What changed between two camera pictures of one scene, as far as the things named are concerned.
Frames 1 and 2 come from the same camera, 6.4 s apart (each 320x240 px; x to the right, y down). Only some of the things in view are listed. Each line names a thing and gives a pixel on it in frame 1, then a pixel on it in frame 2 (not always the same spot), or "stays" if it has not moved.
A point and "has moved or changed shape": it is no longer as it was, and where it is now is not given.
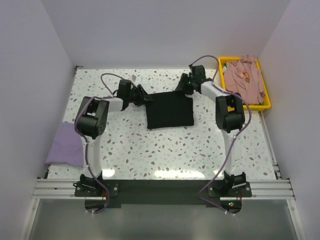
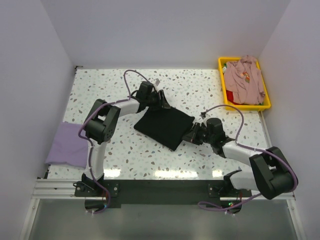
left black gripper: x=143 y=96 to x=164 y=102
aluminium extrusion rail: x=65 y=189 stays
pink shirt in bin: x=243 y=77 stays
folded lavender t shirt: x=66 y=147 stays
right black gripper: x=181 y=86 to x=191 y=136
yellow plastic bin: x=266 y=103 stays
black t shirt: x=169 y=109 has moved or changed shape
